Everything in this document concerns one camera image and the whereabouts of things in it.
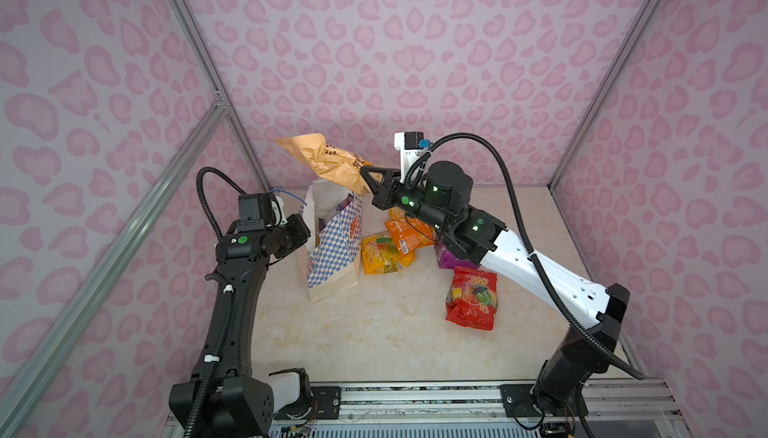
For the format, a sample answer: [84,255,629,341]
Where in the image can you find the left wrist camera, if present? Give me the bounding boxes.
[238,193,287,231]

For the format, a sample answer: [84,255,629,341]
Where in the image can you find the red fruit candy bag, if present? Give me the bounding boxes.
[446,267,498,331]

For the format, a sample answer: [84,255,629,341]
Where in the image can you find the yellow candy bag far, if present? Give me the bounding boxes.
[388,207,405,221]

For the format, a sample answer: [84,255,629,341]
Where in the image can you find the purple grape candy bag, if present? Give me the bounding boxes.
[434,241,479,270]

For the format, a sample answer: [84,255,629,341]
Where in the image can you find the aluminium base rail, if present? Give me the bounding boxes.
[161,379,679,438]

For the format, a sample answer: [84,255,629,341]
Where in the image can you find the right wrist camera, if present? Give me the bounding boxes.
[394,131,430,184]

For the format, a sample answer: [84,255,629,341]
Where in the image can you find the orange corn snack bag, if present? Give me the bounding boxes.
[385,217,435,256]

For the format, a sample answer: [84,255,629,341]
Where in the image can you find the yellow fruit candy bag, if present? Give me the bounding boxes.
[361,232,415,276]

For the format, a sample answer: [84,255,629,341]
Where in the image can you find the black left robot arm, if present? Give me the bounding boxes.
[169,214,314,437]

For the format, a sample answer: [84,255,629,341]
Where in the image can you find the checkered paper bag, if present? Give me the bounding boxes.
[299,179,363,302]

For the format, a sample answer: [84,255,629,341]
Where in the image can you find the aluminium frame post right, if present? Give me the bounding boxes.
[547,0,666,193]

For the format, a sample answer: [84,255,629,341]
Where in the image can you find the tan paper snack bag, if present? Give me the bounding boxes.
[276,134,370,195]

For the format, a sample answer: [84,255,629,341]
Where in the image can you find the aluminium frame post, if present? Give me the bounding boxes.
[168,0,271,191]
[547,0,666,193]

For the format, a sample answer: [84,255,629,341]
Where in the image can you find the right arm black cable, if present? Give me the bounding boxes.
[413,133,646,438]

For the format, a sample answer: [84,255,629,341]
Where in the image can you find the aluminium diagonal frame bar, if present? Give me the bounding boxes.
[1,102,229,437]

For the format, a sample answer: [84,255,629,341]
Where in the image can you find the purple white snack bag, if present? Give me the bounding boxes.
[334,193,355,213]

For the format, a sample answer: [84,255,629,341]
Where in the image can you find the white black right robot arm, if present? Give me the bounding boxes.
[361,161,630,414]

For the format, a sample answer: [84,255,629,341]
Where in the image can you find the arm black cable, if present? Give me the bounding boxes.
[413,133,646,438]
[182,166,247,438]

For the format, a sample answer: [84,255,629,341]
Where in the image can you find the aluminium frame post left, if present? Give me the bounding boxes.
[168,0,271,191]

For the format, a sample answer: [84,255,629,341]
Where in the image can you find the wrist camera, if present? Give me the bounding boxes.
[238,193,287,231]
[394,131,430,184]

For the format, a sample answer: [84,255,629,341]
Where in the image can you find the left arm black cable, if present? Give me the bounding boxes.
[182,166,247,438]

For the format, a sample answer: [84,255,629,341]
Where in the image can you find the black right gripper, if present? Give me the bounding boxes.
[359,165,454,232]

